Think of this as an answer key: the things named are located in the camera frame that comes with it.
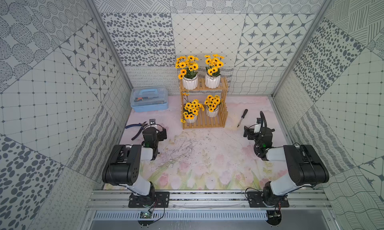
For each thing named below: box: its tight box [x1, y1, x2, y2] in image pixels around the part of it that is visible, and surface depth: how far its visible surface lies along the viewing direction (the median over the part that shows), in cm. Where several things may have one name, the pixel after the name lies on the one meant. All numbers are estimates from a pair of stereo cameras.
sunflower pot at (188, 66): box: [175, 55, 199, 90], surface depth 81 cm
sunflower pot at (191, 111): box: [180, 99, 205, 124], surface depth 93 cm
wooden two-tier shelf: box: [179, 76, 229, 130], surface depth 97 cm
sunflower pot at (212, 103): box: [204, 94, 221, 118], surface depth 96 cm
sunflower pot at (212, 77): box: [204, 54, 225, 89], surface depth 81 cm
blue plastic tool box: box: [130, 86, 169, 113], surface depth 109 cm
